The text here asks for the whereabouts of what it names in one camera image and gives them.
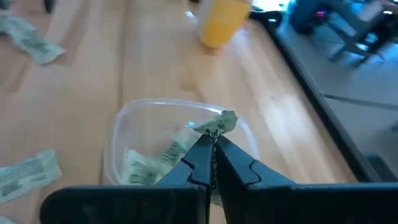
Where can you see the black frame clamp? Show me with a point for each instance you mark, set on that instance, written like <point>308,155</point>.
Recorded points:
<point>270,15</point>

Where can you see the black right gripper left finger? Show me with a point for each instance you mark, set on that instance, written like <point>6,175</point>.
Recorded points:
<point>140,205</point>

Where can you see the yellow ceramic mug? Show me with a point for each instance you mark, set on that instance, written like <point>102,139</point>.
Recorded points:
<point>222,25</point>

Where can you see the blue rolling office chair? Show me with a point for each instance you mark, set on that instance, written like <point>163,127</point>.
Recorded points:
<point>304,15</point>

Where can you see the clear plastic container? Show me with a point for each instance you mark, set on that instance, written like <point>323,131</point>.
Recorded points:
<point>149,124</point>

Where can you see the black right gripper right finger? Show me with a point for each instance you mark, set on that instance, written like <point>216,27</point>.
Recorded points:
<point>295,205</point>

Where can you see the black aluminium rig frame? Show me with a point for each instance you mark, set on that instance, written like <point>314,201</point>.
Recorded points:
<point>311,90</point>

